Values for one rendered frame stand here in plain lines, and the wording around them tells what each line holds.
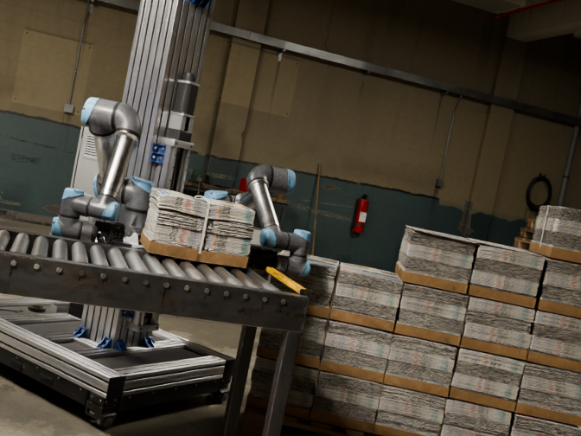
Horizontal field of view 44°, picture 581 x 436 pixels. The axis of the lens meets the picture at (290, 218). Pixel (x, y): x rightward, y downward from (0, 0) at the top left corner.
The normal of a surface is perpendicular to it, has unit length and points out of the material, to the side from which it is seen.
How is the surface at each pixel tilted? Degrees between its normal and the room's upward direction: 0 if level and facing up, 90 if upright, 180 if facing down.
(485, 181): 90
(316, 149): 90
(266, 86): 90
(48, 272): 90
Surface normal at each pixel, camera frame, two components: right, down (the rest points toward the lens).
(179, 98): -0.55, -0.07
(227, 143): 0.30, 0.11
